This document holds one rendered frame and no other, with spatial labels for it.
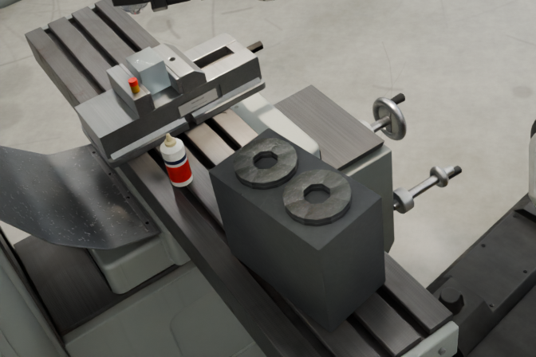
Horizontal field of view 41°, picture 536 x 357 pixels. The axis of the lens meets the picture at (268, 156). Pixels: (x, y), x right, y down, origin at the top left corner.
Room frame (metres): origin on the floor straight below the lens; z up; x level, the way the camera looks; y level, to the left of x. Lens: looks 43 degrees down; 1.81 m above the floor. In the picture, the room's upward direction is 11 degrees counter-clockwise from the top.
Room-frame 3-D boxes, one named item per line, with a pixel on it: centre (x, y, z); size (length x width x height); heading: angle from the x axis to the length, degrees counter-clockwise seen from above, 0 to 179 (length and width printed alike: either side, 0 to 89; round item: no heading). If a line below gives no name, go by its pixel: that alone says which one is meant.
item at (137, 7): (1.08, 0.17, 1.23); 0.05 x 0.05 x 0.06
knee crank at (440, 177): (1.19, -0.37, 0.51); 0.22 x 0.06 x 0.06; 116
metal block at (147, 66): (1.12, 0.19, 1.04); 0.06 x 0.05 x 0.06; 26
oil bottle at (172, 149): (0.93, 0.16, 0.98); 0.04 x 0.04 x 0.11
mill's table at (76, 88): (1.04, 0.15, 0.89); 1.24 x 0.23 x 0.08; 26
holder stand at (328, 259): (0.68, -0.02, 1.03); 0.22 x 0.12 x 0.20; 35
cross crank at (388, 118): (1.30, -0.28, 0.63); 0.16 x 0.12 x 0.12; 116
